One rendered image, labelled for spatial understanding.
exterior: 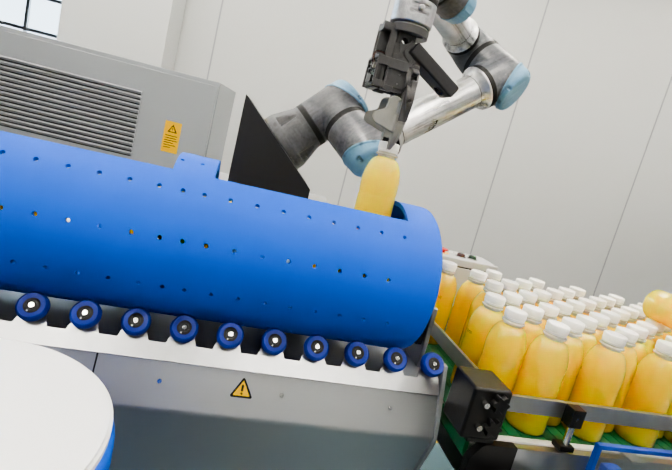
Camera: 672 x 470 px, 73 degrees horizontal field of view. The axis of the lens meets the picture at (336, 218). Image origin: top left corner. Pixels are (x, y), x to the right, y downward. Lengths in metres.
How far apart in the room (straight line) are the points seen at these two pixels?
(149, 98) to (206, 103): 0.26
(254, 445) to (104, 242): 0.43
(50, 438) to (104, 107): 2.03
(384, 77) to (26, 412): 0.67
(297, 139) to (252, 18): 2.52
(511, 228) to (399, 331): 3.18
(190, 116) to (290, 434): 1.69
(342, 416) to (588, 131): 3.57
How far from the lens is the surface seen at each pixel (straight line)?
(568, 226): 4.18
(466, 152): 3.72
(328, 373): 0.84
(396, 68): 0.83
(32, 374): 0.54
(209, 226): 0.72
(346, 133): 1.08
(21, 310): 0.84
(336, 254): 0.74
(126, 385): 0.83
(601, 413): 1.00
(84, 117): 2.43
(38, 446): 0.45
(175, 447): 0.91
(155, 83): 2.33
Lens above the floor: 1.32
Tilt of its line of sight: 9 degrees down
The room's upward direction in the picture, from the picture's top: 14 degrees clockwise
